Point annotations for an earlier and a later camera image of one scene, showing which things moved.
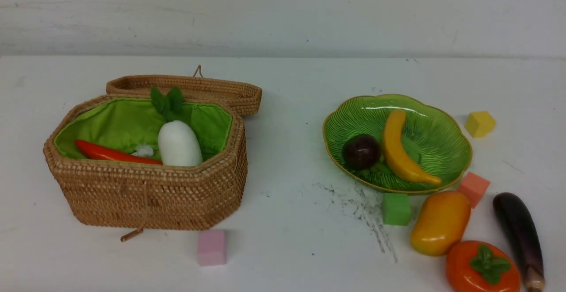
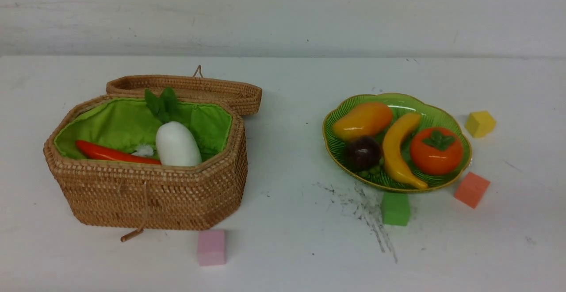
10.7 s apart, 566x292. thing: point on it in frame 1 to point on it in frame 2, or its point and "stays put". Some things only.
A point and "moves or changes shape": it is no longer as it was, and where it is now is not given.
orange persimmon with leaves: (481, 266) to (437, 151)
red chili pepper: (95, 151) stays put
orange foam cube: (474, 186) stays put
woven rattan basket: (135, 197) stays put
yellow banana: (395, 154) moves or changes shape
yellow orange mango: (440, 223) to (363, 119)
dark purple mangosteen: (361, 152) stays put
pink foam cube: (212, 247) stays put
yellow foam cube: (479, 124) stays put
